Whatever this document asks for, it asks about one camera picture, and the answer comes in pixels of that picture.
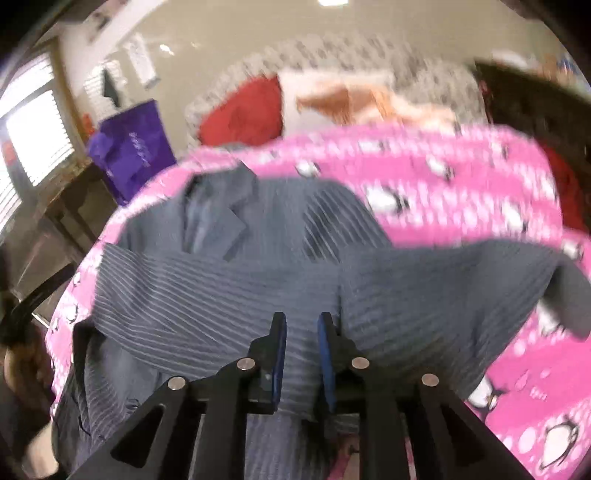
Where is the white wall paper sheet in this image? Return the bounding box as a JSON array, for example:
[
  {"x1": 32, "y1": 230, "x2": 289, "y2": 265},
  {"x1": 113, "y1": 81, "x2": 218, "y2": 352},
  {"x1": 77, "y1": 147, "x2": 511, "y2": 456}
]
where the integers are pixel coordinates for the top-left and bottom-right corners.
[{"x1": 122, "y1": 34, "x2": 160, "y2": 88}]

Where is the black crate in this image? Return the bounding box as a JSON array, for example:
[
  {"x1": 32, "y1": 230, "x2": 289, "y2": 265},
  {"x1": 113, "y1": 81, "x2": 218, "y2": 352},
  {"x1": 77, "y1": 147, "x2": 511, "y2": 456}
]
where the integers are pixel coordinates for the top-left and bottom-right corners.
[{"x1": 473, "y1": 60, "x2": 591, "y2": 153}]

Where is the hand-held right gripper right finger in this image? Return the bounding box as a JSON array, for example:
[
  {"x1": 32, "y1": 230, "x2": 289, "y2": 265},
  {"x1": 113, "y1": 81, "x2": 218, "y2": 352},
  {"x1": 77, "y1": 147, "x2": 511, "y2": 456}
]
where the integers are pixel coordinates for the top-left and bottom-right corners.
[{"x1": 317, "y1": 312, "x2": 536, "y2": 480}]

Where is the red pillow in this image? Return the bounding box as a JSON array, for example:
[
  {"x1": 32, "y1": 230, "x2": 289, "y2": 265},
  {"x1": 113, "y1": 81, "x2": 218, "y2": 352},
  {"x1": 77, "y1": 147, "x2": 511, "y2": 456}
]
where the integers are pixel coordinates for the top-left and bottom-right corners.
[{"x1": 198, "y1": 76, "x2": 284, "y2": 148}]

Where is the purple shopping bag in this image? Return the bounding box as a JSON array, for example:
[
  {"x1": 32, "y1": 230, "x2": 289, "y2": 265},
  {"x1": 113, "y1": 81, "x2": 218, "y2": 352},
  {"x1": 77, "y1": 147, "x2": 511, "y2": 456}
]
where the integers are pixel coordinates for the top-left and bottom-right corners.
[{"x1": 88, "y1": 99, "x2": 178, "y2": 206}]

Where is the red white orange plush cloth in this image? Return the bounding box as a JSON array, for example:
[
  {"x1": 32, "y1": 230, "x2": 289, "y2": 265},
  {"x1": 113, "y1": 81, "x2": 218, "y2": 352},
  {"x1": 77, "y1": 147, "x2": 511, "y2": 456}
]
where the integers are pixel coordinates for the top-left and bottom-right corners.
[{"x1": 277, "y1": 69, "x2": 462, "y2": 134}]

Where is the dark hanging garment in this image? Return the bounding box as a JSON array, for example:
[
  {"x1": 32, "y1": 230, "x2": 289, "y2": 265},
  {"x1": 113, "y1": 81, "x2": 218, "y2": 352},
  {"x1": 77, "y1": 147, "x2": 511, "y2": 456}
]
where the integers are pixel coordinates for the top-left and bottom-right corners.
[{"x1": 100, "y1": 65, "x2": 122, "y2": 104}]

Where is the window with white blinds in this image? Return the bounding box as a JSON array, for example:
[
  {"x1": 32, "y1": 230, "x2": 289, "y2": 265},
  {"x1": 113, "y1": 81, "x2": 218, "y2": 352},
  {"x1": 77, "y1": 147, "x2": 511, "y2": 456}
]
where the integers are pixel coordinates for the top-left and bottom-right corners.
[{"x1": 0, "y1": 51, "x2": 77, "y2": 232}]

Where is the pink penguin print blanket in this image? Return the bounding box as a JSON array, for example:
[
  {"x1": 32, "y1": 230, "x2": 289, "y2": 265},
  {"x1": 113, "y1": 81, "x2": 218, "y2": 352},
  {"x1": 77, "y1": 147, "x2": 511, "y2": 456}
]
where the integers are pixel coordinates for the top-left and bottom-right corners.
[{"x1": 46, "y1": 122, "x2": 591, "y2": 480}]

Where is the dark wooden table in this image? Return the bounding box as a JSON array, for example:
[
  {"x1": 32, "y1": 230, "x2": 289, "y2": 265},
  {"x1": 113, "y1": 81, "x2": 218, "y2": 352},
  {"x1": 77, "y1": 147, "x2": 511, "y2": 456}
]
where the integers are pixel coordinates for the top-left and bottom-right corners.
[{"x1": 0, "y1": 159, "x2": 118, "y2": 305}]

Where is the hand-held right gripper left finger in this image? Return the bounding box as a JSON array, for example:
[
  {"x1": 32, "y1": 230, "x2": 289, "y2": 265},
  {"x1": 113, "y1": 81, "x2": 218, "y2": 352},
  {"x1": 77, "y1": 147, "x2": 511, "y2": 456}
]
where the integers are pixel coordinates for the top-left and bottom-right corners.
[{"x1": 69, "y1": 312, "x2": 288, "y2": 480}]

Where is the grey striped shirt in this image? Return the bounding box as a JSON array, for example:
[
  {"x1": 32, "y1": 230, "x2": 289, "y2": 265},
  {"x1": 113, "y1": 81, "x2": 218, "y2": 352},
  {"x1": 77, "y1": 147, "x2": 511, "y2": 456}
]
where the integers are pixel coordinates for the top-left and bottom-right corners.
[{"x1": 51, "y1": 161, "x2": 591, "y2": 480}]

